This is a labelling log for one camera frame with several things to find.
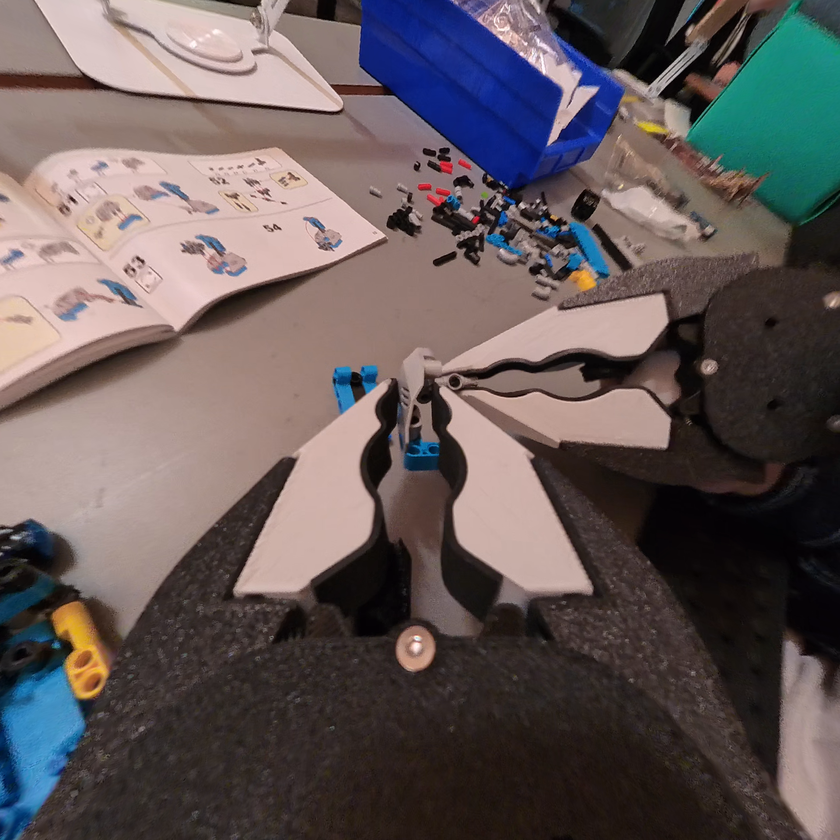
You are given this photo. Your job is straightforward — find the teal container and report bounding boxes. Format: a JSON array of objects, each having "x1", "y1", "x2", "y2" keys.
[{"x1": 686, "y1": 0, "x2": 840, "y2": 227}]

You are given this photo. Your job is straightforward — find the white stand base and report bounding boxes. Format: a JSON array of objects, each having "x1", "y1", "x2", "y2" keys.
[{"x1": 33, "y1": 0, "x2": 344, "y2": 114}]

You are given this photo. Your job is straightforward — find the blue plastic bin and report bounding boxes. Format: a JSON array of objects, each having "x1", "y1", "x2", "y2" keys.
[{"x1": 359, "y1": 0, "x2": 624, "y2": 190}]

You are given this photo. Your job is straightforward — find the blue beams black axle assembly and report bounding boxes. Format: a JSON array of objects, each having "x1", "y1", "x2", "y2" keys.
[{"x1": 332, "y1": 364, "x2": 380, "y2": 413}]

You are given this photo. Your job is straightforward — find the open instruction booklet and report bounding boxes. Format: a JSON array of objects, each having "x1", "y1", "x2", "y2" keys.
[{"x1": 0, "y1": 147, "x2": 388, "y2": 411}]

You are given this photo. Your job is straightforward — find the dark denim jeans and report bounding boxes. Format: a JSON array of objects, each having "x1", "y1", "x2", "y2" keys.
[{"x1": 715, "y1": 459, "x2": 840, "y2": 657}]

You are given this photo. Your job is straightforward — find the pile of small brick parts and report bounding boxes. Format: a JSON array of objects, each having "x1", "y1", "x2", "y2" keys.
[{"x1": 367, "y1": 147, "x2": 631, "y2": 303}]

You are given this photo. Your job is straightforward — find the wooden model kit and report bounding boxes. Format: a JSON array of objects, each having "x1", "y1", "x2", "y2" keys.
[{"x1": 663, "y1": 128, "x2": 769, "y2": 204}]

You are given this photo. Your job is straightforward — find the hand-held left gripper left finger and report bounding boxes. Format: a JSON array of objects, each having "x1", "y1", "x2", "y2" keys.
[{"x1": 233, "y1": 379, "x2": 399, "y2": 602}]

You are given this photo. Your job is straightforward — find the blue grey brick assembly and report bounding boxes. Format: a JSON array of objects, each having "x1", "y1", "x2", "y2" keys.
[{"x1": 397, "y1": 348, "x2": 445, "y2": 473}]

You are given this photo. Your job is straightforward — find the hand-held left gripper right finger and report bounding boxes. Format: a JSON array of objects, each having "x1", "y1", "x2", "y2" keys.
[{"x1": 432, "y1": 382, "x2": 595, "y2": 621}]

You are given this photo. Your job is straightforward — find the grey desk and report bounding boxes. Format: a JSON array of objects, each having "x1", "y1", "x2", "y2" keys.
[{"x1": 0, "y1": 0, "x2": 795, "y2": 637}]

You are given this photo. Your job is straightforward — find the blue yellow brick vehicle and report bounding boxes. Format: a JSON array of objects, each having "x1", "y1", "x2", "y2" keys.
[{"x1": 0, "y1": 518, "x2": 112, "y2": 840}]

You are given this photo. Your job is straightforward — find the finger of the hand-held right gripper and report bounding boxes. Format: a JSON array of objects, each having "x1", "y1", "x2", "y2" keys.
[
  {"x1": 440, "y1": 292, "x2": 672, "y2": 389},
  {"x1": 459, "y1": 386, "x2": 675, "y2": 452}
]

